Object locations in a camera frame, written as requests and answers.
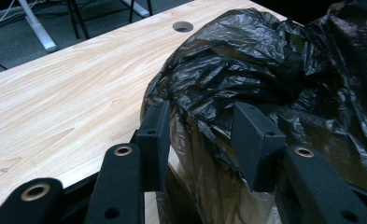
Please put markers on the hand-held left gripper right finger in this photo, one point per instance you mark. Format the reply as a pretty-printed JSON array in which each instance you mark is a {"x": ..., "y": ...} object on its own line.
[{"x": 254, "y": 149}]

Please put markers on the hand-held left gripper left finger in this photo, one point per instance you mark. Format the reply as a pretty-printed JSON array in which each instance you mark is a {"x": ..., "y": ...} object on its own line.
[{"x": 154, "y": 146}]

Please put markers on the black plastic garbage bag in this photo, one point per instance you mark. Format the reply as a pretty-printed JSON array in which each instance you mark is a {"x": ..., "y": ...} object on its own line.
[{"x": 265, "y": 71}]

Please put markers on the black folding chair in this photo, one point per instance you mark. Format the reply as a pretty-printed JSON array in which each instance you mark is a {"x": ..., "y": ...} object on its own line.
[{"x": 78, "y": 18}]

